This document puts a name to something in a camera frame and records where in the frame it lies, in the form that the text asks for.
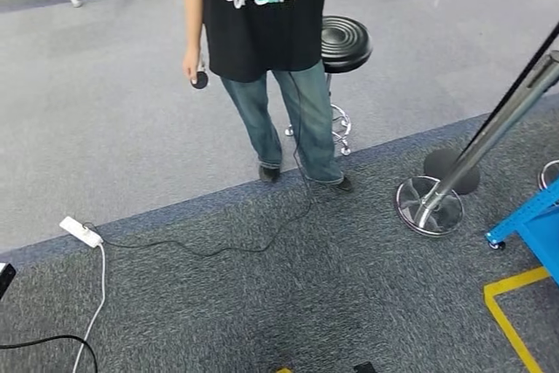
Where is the person's right hand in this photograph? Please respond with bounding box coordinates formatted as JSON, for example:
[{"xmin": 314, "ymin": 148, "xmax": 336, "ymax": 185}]
[{"xmin": 182, "ymin": 45, "xmax": 204, "ymax": 86}]

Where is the black round controller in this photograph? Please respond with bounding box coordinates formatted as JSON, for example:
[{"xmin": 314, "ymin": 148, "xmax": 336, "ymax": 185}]
[{"xmin": 191, "ymin": 63, "xmax": 210, "ymax": 91}]

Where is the blue metal shelf rack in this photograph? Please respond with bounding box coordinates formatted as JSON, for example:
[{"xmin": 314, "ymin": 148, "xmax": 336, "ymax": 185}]
[{"xmin": 485, "ymin": 179, "xmax": 559, "ymax": 287}]

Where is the person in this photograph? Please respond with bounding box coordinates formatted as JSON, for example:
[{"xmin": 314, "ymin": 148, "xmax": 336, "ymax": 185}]
[{"xmin": 165, "ymin": 0, "xmax": 355, "ymax": 194}]

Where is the black round stool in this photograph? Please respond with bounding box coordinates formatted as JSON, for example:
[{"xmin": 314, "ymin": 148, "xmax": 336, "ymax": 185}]
[{"xmin": 284, "ymin": 15, "xmax": 373, "ymax": 157}]

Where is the white power strip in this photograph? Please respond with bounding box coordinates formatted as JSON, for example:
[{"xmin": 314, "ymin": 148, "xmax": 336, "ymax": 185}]
[{"xmin": 59, "ymin": 215, "xmax": 104, "ymax": 250}]

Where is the black power cable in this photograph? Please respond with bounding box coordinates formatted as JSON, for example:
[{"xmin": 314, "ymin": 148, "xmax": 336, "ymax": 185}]
[{"xmin": 82, "ymin": 72, "xmax": 316, "ymax": 259}]

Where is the white power cable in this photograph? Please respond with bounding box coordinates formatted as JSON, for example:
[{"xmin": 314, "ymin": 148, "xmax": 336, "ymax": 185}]
[{"xmin": 72, "ymin": 241, "xmax": 107, "ymax": 373}]

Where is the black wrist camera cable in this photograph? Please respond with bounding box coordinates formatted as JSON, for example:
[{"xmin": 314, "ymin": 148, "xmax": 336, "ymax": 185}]
[{"xmin": 0, "ymin": 334, "xmax": 99, "ymax": 373}]

